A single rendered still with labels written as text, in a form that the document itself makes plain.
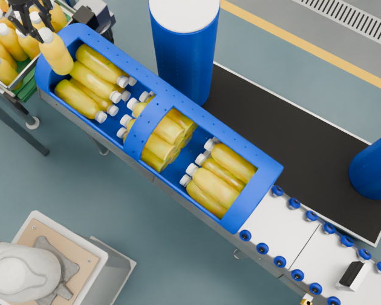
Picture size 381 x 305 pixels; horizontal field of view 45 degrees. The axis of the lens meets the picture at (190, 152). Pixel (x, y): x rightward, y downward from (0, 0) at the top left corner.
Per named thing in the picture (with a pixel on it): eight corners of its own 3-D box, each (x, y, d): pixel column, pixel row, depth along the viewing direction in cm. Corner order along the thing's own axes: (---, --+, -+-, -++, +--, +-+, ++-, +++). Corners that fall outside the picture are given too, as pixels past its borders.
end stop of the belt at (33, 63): (11, 91, 177) (8, 88, 175) (10, 89, 178) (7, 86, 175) (79, 18, 186) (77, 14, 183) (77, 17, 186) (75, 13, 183)
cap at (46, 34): (55, 32, 129) (53, 29, 127) (49, 44, 128) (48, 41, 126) (42, 28, 129) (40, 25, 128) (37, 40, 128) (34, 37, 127)
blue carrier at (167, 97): (231, 237, 164) (237, 233, 136) (49, 98, 177) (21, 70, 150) (276, 175, 169) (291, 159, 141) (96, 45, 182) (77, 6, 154)
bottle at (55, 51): (78, 59, 148) (62, 29, 129) (69, 78, 146) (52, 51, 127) (57, 52, 148) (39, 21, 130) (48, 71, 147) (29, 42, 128)
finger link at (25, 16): (28, 2, 110) (23, 5, 110) (36, 32, 121) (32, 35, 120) (16, -7, 111) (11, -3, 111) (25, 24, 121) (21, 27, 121)
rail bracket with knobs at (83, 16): (86, 42, 189) (80, 29, 179) (73, 32, 190) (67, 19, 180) (101, 25, 191) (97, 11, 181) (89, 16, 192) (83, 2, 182)
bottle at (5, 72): (12, 71, 185) (-7, 48, 166) (26, 79, 184) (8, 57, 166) (2, 85, 183) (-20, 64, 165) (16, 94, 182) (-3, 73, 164)
